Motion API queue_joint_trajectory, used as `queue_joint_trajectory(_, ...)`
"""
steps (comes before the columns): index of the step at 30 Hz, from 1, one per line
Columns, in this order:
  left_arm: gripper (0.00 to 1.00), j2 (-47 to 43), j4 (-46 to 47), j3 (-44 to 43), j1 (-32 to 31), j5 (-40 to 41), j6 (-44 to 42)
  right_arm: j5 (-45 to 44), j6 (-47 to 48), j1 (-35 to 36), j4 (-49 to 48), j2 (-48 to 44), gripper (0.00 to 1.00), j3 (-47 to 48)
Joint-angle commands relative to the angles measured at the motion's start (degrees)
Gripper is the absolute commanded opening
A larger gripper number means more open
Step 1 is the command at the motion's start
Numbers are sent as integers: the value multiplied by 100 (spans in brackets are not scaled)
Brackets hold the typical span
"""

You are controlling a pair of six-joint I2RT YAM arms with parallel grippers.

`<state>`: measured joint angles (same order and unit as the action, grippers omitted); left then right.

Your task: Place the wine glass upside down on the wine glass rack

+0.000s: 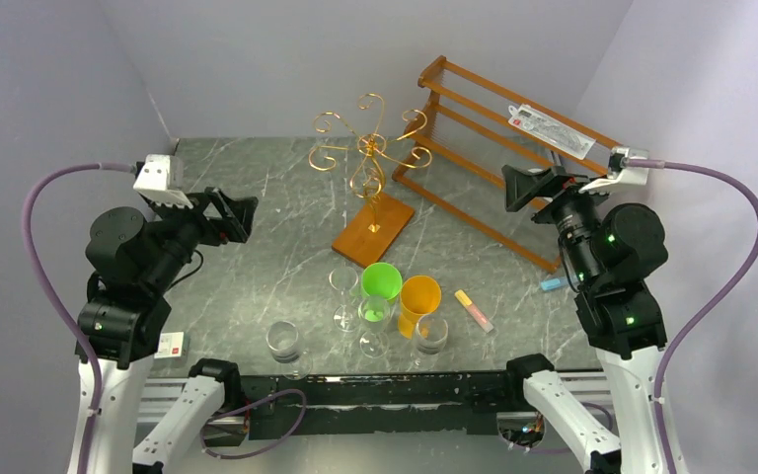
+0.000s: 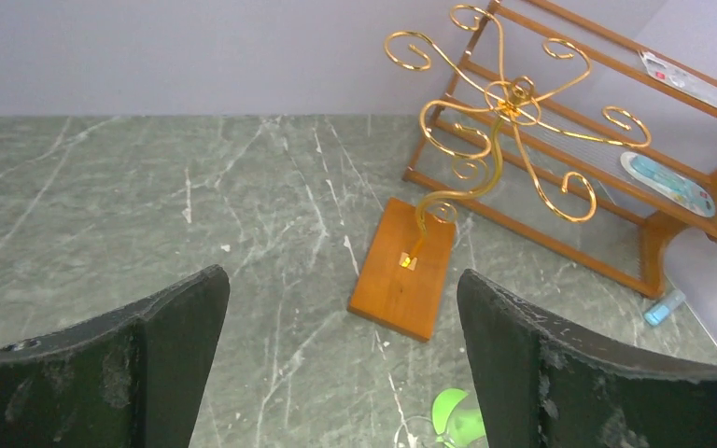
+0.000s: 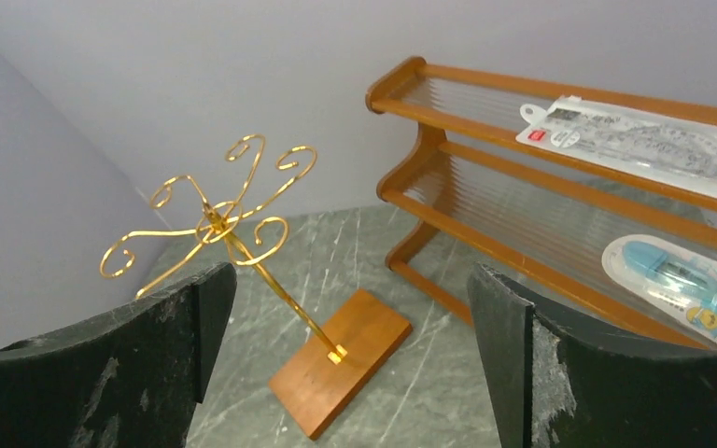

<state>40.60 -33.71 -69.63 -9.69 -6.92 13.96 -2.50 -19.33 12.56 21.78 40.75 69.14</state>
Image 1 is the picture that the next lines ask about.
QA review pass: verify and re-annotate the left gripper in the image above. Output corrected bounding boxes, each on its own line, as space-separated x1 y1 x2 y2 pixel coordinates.
147 184 259 289

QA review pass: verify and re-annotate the clear wine glass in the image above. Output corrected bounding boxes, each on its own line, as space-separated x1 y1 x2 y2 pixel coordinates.
329 267 358 333
357 295 392 358
265 321 313 380
412 314 449 370

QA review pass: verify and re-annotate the orange plastic wine glass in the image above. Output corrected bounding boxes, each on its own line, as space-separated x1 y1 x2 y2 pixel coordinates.
397 275 442 339

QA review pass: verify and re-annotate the green plastic wine glass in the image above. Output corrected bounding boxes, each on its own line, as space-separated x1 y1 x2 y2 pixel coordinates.
352 262 403 305

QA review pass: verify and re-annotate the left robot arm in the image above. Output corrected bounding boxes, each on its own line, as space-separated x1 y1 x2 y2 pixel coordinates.
68 188 259 473

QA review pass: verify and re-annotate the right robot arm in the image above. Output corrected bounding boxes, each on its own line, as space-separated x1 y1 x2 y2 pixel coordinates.
501 165 688 473

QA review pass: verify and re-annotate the wooden shelf rack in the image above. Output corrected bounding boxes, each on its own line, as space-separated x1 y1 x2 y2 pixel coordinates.
392 55 619 274

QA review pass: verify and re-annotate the gold wine glass rack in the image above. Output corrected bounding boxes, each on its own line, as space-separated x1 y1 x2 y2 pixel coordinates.
308 93 433 268

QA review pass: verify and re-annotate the white packaged item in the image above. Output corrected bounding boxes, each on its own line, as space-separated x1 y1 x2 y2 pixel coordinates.
508 104 596 160

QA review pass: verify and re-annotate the blue marker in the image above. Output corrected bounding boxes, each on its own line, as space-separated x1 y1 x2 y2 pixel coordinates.
540 276 569 291

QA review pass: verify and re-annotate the yellow pink highlighter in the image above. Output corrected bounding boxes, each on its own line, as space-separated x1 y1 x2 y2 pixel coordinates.
454 289 494 334

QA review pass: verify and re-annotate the small white red box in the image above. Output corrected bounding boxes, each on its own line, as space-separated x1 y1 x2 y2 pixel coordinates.
154 332 189 360

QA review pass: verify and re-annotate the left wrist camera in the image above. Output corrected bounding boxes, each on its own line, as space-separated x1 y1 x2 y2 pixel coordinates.
133 154 193 208

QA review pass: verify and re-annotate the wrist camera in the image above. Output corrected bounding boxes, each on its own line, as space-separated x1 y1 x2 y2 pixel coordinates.
133 154 193 208
579 146 649 196

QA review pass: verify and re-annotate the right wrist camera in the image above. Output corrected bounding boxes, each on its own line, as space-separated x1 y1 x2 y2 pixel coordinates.
579 146 649 196

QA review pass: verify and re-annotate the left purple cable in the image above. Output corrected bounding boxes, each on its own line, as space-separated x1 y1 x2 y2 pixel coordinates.
21 162 138 474

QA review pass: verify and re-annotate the purple cable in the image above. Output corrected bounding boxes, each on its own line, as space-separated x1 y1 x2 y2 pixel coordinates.
622 158 758 474
21 162 138 474

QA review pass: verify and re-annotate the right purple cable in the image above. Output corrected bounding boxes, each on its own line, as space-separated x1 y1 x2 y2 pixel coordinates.
622 158 758 474

